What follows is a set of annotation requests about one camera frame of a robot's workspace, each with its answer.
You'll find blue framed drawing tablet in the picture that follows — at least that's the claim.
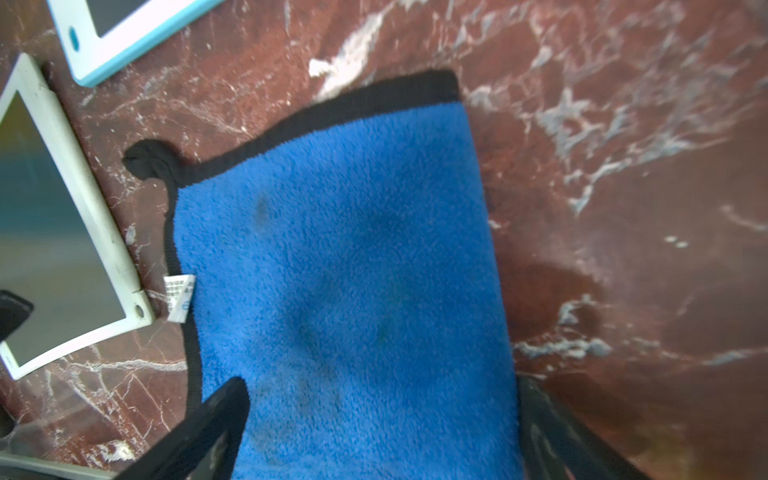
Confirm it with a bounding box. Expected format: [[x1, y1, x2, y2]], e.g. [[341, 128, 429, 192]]
[[47, 0, 222, 88]]

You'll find blue microfiber cloth black trim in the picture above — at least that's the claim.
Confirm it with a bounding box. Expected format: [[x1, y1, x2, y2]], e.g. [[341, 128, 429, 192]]
[[123, 70, 523, 479]]

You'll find white drawing tablet front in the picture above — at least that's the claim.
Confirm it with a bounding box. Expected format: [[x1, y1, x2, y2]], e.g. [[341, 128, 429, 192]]
[[1, 53, 155, 380]]

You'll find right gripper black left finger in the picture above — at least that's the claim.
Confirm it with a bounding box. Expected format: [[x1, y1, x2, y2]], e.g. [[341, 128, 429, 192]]
[[117, 377, 250, 479]]

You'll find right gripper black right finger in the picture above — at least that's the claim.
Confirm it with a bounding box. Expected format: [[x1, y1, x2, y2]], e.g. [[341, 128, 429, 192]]
[[517, 376, 648, 480]]

